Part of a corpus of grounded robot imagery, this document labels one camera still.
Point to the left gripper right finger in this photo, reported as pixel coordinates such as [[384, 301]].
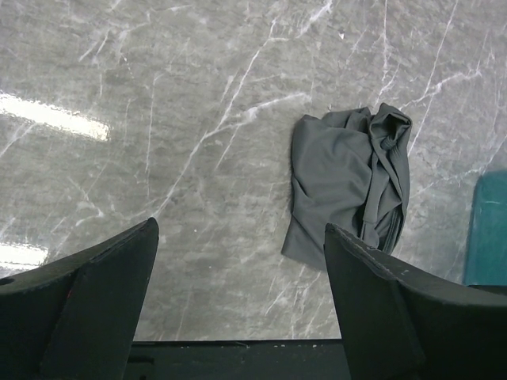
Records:
[[400, 322]]

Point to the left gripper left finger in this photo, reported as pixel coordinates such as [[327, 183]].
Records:
[[76, 317]]

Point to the dark grey t-shirt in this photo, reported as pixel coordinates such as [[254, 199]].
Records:
[[351, 169]]

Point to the teal plastic bin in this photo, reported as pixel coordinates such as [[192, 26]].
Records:
[[485, 263]]

